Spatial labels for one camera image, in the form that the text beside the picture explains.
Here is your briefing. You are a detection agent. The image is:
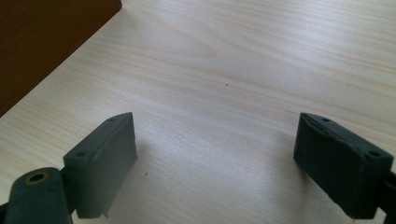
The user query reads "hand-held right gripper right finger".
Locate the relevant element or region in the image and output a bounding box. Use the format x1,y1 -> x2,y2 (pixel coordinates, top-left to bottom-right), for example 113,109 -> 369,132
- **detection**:
293,112 -> 394,220

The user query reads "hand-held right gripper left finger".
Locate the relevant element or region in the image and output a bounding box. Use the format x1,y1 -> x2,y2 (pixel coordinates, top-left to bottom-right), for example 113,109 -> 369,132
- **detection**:
63,112 -> 138,219

